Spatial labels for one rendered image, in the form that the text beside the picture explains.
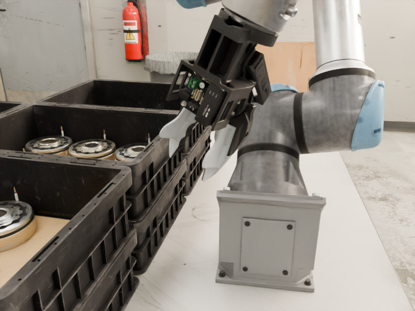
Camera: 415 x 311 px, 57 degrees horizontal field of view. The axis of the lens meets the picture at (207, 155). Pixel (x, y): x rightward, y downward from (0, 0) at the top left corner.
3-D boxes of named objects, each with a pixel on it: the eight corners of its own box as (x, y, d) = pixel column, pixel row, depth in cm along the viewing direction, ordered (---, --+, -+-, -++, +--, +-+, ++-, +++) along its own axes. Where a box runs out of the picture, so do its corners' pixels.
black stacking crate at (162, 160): (187, 161, 91) (186, 115, 87) (139, 230, 65) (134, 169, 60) (39, 147, 100) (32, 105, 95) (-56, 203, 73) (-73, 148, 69)
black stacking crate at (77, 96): (213, 123, 118) (213, 86, 114) (188, 161, 92) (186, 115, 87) (96, 115, 127) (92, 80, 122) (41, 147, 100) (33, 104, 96)
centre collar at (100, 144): (107, 144, 88) (107, 142, 88) (96, 152, 84) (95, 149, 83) (89, 142, 89) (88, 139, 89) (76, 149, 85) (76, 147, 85)
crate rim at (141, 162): (187, 123, 88) (187, 113, 87) (136, 179, 61) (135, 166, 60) (33, 111, 96) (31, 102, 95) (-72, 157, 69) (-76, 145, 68)
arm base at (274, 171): (309, 220, 73) (309, 171, 77) (309, 194, 60) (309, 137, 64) (231, 216, 77) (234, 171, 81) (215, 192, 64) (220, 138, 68)
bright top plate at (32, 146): (80, 139, 92) (80, 137, 92) (55, 155, 83) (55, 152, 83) (44, 136, 95) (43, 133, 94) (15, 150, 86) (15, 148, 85)
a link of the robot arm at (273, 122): (247, 170, 80) (251, 114, 85) (314, 166, 74) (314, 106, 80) (226, 145, 70) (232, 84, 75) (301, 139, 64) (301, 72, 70)
